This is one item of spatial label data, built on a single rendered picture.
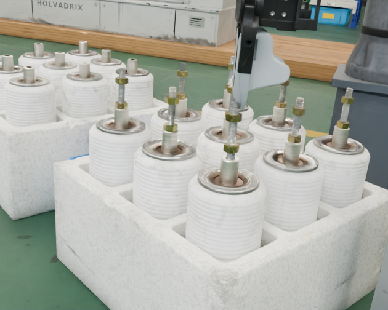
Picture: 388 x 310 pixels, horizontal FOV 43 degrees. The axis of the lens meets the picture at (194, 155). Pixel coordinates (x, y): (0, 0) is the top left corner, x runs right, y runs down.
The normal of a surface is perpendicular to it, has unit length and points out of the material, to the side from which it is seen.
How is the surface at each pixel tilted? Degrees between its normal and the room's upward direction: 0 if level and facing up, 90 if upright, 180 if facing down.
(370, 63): 72
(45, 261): 0
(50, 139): 90
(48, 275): 0
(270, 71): 93
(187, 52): 90
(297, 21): 90
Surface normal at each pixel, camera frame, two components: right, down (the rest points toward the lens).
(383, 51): -0.40, 0.00
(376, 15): -0.85, 0.14
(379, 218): 0.66, 0.32
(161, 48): -0.34, 0.33
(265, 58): -0.02, 0.41
